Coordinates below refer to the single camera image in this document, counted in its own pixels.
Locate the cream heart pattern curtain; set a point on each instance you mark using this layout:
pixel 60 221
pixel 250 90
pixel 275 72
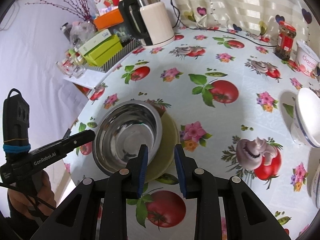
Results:
pixel 258 17

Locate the white yogurt cup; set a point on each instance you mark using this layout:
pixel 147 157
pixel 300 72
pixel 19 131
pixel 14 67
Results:
pixel 306 59

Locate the white green flat box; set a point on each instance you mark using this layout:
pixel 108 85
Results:
pixel 97 39

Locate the red lid sauce jar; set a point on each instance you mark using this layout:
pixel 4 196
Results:
pixel 286 36

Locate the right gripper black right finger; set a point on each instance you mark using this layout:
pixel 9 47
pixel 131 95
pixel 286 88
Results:
pixel 245 214

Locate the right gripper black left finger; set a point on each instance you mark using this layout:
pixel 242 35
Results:
pixel 97 209

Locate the stainless steel bowl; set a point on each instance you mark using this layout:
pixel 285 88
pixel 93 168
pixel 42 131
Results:
pixel 121 133

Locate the white electric kettle black handle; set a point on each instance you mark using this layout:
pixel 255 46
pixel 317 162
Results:
pixel 147 21

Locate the orange box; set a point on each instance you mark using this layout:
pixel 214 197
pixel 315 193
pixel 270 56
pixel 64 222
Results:
pixel 109 19

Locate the clear glass mug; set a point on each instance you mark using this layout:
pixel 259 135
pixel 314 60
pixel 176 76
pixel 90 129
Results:
pixel 72 66

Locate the lime green box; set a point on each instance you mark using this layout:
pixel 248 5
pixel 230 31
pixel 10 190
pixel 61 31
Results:
pixel 104 51

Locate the white bowl blue rim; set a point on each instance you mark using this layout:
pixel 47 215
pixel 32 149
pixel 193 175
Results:
pixel 305 126
pixel 315 188

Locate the striped black white tray box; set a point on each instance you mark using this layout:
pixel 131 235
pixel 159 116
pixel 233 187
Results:
pixel 116 58

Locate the purple dried flower branches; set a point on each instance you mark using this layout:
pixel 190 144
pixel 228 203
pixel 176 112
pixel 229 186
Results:
pixel 72 2

